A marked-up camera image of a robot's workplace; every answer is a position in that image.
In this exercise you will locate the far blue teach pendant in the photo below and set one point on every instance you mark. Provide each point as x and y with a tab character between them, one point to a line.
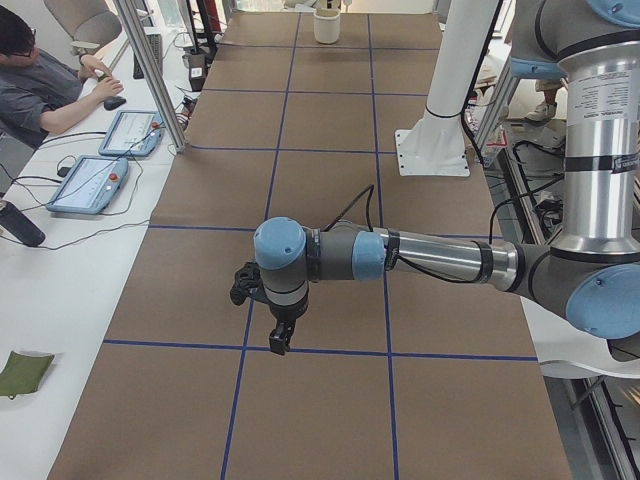
133	133

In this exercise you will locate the grey office chair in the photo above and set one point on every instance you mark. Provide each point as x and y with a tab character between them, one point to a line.
86	27

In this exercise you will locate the seated person grey shirt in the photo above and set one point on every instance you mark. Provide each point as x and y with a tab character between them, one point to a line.
40	95

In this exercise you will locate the green cloth pouch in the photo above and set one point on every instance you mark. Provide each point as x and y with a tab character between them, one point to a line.
23	374

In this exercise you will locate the aluminium frame post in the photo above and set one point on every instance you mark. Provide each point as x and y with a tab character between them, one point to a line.
137	37

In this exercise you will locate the blue teach pendant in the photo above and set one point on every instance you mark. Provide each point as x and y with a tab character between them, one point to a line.
133	133
90	185

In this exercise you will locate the black computer mouse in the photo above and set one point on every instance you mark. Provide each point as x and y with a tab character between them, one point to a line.
113	102

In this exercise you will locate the black water bottle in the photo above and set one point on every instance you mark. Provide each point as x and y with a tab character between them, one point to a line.
20	226

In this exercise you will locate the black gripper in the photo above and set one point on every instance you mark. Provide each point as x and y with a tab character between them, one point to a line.
286	313

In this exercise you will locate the near blue teach pendant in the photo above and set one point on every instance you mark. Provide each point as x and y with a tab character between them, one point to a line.
90	185

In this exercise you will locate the cream white basket container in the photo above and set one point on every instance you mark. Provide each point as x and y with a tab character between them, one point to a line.
326	25

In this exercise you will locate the white chair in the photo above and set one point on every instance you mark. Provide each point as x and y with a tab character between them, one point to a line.
567	353

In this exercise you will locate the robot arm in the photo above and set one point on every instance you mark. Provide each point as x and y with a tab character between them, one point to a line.
589	275

